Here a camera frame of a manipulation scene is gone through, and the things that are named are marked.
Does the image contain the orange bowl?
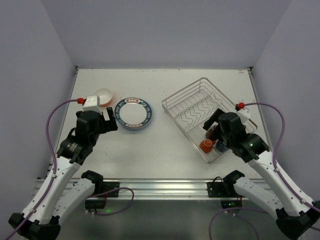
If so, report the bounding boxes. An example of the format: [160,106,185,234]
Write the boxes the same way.
[93,88,113,107]

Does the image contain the green rimmed printed plate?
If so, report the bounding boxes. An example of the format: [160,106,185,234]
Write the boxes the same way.
[114,97,153,131]

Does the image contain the light blue plate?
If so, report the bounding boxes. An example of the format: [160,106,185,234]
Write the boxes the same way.
[120,110,153,131]

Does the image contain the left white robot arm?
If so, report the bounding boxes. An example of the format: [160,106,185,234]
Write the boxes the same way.
[8,107,118,240]

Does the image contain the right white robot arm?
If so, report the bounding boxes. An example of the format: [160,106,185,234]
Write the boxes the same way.
[203,108,320,240]

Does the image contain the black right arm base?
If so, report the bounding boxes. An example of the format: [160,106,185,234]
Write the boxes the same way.
[206,176,243,209]

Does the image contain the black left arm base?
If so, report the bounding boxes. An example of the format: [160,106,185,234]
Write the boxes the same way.
[84,181,120,211]

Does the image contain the dark maroon mug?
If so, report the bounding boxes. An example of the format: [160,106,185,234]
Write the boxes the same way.
[205,125,221,141]

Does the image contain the dark blue mug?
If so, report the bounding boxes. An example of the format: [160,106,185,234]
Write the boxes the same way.
[215,140,229,153]

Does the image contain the orange red mug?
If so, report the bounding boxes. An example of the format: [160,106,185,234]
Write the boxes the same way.
[199,139,216,154]

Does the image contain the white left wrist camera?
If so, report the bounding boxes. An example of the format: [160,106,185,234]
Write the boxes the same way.
[82,95,101,113]

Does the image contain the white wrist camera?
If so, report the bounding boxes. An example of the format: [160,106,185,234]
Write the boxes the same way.
[235,107,251,124]
[82,95,101,113]

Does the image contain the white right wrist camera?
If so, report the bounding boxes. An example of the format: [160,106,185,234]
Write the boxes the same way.
[235,107,251,124]

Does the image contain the metal wire dish rack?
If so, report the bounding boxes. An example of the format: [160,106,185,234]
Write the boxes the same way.
[161,76,259,164]

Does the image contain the aluminium mounting rail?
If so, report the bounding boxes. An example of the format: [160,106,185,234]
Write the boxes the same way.
[31,177,276,201]

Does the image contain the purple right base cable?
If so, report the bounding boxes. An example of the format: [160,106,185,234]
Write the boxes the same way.
[208,207,268,240]

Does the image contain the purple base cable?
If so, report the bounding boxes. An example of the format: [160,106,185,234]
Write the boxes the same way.
[208,207,268,240]
[84,187,136,217]

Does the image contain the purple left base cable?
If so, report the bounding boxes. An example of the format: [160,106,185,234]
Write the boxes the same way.
[84,187,136,217]

